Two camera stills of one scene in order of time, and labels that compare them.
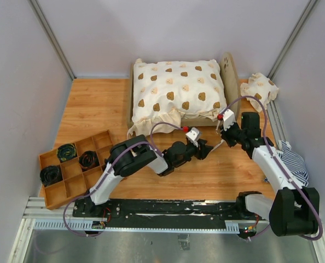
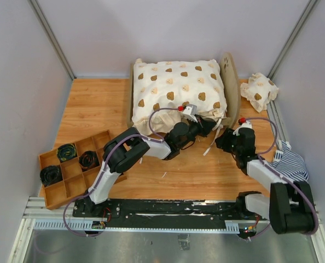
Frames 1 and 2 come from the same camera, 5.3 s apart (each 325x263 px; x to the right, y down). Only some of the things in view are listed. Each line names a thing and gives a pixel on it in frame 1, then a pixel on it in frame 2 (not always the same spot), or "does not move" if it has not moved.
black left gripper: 201,154 to 204,126
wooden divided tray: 76,183 does not move
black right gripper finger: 228,137 to 225,141
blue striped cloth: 295,164 does not move
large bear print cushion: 169,91 does not move
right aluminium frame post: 308,10 does not move
